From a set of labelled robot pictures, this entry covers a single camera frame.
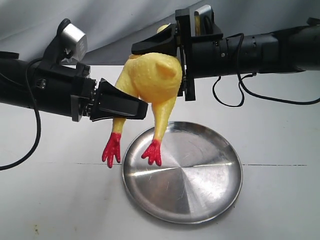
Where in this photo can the yellow rubber chicken toy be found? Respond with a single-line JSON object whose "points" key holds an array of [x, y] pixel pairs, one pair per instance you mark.
{"points": [[154, 78]]}

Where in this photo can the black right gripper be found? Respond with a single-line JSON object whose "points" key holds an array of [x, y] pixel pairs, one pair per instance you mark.
{"points": [[206, 54]]}

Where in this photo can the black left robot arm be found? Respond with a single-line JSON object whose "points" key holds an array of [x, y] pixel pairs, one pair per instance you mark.
{"points": [[16, 82]]}

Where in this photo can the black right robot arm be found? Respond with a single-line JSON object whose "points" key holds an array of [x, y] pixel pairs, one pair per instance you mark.
{"points": [[290, 50]]}

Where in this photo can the round stainless steel plate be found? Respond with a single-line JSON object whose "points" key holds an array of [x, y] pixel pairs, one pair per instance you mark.
{"points": [[200, 178]]}

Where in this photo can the grey backdrop cloth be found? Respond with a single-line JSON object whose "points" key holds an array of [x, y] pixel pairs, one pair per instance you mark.
{"points": [[112, 26]]}

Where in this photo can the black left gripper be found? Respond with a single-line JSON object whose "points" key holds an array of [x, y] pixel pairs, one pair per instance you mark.
{"points": [[67, 91]]}

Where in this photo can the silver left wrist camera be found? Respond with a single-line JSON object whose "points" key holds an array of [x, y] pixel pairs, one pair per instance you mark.
{"points": [[69, 43]]}

